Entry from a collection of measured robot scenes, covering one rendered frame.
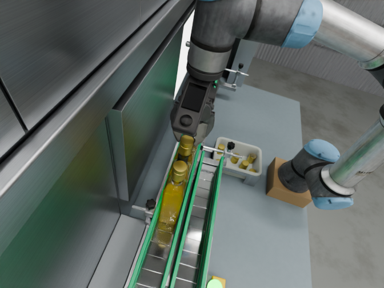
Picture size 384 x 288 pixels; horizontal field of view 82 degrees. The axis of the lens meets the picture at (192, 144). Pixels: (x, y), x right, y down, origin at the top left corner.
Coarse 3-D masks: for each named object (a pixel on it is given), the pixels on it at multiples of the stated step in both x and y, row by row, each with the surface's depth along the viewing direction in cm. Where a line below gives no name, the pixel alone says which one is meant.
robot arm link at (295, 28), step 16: (272, 0) 32; (288, 0) 32; (304, 0) 32; (256, 16) 32; (272, 16) 32; (288, 16) 33; (304, 16) 33; (320, 16) 33; (256, 32) 34; (272, 32) 34; (288, 32) 34; (304, 32) 34
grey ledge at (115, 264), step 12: (120, 216) 71; (120, 228) 68; (132, 228) 69; (144, 228) 70; (120, 240) 66; (132, 240) 67; (108, 252) 63; (120, 252) 64; (132, 252) 65; (108, 264) 62; (120, 264) 62; (132, 264) 64; (96, 276) 59; (108, 276) 60; (120, 276) 60
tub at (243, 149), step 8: (216, 144) 104; (224, 144) 110; (240, 144) 108; (248, 144) 108; (216, 152) 101; (232, 152) 112; (240, 152) 111; (248, 152) 110; (256, 152) 109; (240, 160) 110; (256, 160) 107; (232, 168) 97; (248, 168) 107; (256, 168) 103
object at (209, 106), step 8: (192, 72) 40; (200, 72) 40; (208, 80) 40; (216, 80) 41; (184, 88) 46; (216, 88) 48; (208, 96) 46; (208, 104) 45; (208, 112) 46; (200, 120) 48
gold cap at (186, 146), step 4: (184, 136) 55; (188, 136) 55; (184, 140) 54; (188, 140) 55; (192, 140) 55; (180, 144) 55; (184, 144) 54; (188, 144) 54; (192, 144) 54; (180, 148) 56; (184, 148) 55; (188, 148) 54; (192, 148) 56; (180, 152) 56; (184, 152) 56; (188, 152) 56
